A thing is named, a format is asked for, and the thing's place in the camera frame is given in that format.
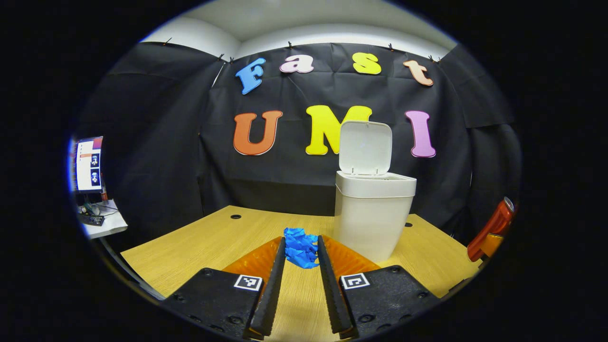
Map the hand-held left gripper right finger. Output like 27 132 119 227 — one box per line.
317 235 441 340

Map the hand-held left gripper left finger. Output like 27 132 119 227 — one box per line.
161 237 287 341

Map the red pop can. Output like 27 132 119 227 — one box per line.
467 197 516 262

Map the blue paper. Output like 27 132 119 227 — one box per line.
284 228 319 269

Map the white desktop garbage bin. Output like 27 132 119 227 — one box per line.
332 120 418 263

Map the wooden desktop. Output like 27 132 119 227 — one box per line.
120 205 483 342

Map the white side table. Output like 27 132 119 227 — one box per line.
81 199 129 239

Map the black backdrop cloth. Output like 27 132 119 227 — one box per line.
78 42 523 247

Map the computer monitor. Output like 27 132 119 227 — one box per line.
72 136 104 193

